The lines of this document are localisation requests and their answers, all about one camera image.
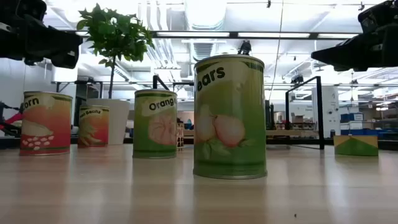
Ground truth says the row of blue bins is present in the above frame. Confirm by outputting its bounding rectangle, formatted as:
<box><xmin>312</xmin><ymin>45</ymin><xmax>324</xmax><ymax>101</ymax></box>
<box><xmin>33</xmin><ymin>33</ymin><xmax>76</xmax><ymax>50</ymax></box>
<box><xmin>340</xmin><ymin>128</ymin><xmax>398</xmax><ymax>140</ymax></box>

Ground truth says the wooden shelf board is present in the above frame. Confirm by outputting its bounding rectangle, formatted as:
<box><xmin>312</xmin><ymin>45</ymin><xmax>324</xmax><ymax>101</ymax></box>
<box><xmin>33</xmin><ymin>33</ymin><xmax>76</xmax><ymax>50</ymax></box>
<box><xmin>183</xmin><ymin>129</ymin><xmax>318</xmax><ymax>137</ymax></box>

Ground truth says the low green yellow tin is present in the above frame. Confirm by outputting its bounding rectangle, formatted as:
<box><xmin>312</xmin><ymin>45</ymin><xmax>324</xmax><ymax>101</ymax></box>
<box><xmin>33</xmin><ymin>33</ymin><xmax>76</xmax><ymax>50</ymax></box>
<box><xmin>333</xmin><ymin>134</ymin><xmax>379</xmax><ymax>157</ymax></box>

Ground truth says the orange green beans can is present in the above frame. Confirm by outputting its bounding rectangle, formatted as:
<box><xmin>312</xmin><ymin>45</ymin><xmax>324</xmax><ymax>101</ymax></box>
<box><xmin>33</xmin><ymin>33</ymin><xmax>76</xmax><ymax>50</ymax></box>
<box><xmin>77</xmin><ymin>105</ymin><xmax>110</xmax><ymax>149</ymax></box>

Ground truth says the white background pillar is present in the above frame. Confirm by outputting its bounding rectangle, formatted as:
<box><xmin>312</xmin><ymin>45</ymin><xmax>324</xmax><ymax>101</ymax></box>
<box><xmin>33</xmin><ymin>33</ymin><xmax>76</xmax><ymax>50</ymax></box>
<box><xmin>312</xmin><ymin>86</ymin><xmax>340</xmax><ymax>138</ymax></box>

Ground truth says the red black background robot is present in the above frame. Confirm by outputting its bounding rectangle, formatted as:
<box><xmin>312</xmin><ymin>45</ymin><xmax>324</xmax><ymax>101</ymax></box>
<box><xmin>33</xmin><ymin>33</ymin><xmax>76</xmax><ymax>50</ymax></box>
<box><xmin>0</xmin><ymin>101</ymin><xmax>23</xmax><ymax>138</ymax></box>

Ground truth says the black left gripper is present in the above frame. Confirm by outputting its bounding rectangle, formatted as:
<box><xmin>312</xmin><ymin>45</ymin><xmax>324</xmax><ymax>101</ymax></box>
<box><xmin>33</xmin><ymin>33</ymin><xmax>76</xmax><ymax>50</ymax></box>
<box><xmin>0</xmin><ymin>15</ymin><xmax>84</xmax><ymax>68</ymax></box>

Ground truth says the silver ceiling ventilation duct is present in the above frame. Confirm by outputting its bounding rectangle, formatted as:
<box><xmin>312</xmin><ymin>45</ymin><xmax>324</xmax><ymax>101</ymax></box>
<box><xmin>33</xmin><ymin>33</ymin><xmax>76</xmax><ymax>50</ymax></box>
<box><xmin>183</xmin><ymin>0</ymin><xmax>228</xmax><ymax>63</ymax></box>

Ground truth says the blue storage box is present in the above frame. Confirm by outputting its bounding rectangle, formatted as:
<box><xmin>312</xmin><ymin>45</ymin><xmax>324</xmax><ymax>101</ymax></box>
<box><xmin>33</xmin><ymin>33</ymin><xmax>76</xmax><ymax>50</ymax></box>
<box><xmin>340</xmin><ymin>113</ymin><xmax>364</xmax><ymax>123</ymax></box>

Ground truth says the red corn can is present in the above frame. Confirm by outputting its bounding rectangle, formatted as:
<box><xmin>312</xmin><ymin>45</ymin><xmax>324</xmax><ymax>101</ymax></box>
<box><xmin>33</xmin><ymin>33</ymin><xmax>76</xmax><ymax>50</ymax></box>
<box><xmin>19</xmin><ymin>91</ymin><xmax>73</xmax><ymax>156</ymax></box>

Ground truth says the green oranges can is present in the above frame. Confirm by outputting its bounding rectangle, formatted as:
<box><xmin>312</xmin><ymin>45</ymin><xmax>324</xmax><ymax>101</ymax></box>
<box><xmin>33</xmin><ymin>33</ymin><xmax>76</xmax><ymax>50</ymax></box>
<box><xmin>132</xmin><ymin>89</ymin><xmax>178</xmax><ymax>159</ymax></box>

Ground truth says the black hanging overhead camera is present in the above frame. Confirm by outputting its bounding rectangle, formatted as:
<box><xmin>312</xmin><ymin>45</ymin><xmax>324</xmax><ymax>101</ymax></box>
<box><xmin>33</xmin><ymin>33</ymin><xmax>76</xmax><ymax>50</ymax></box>
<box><xmin>238</xmin><ymin>40</ymin><xmax>252</xmax><ymax>56</ymax></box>

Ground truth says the green pears can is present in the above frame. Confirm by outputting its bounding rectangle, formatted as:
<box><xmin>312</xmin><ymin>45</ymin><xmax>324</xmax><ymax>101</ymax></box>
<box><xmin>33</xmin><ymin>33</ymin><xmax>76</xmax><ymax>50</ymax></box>
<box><xmin>192</xmin><ymin>54</ymin><xmax>268</xmax><ymax>180</ymax></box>

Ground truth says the green leafy potted tree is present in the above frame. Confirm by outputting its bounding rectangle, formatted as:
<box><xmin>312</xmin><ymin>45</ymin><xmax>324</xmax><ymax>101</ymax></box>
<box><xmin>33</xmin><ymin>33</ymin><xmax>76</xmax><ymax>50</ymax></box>
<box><xmin>76</xmin><ymin>2</ymin><xmax>155</xmax><ymax>100</ymax></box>

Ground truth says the spicy black beans can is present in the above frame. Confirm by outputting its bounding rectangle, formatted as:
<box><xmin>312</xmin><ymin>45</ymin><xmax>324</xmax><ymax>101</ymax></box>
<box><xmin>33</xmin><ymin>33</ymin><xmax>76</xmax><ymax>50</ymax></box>
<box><xmin>177</xmin><ymin>121</ymin><xmax>185</xmax><ymax>152</ymax></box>

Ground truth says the black table edge rail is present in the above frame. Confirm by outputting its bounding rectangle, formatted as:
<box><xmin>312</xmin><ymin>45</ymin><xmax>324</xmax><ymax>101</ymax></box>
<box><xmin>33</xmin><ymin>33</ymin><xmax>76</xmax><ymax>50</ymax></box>
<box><xmin>0</xmin><ymin>136</ymin><xmax>398</xmax><ymax>151</ymax></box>

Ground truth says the white plant pot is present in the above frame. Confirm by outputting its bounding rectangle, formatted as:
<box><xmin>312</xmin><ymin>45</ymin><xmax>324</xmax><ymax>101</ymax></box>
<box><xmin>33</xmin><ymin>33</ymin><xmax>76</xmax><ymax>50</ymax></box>
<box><xmin>86</xmin><ymin>98</ymin><xmax>131</xmax><ymax>146</ymax></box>

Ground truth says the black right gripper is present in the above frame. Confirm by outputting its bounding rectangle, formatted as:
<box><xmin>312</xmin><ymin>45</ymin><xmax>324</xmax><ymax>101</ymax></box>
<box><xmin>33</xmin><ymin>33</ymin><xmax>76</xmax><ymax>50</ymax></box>
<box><xmin>310</xmin><ymin>23</ymin><xmax>398</xmax><ymax>72</ymax></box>

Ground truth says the black background table frame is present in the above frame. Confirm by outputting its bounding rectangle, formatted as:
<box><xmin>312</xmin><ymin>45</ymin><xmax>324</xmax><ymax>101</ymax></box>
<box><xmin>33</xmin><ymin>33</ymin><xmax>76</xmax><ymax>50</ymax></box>
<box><xmin>51</xmin><ymin>80</ymin><xmax>104</xmax><ymax>100</ymax></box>

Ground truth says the black metal shelf frame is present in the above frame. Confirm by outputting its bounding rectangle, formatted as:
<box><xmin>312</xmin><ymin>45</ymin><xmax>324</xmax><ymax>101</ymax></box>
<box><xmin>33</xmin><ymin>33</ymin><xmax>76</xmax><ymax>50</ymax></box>
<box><xmin>152</xmin><ymin>74</ymin><xmax>325</xmax><ymax>151</ymax></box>

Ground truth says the black overhead light beam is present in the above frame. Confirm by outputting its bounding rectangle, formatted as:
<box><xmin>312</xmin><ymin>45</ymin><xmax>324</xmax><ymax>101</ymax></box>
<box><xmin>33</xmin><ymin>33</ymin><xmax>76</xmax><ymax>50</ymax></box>
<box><xmin>62</xmin><ymin>30</ymin><xmax>363</xmax><ymax>40</ymax></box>

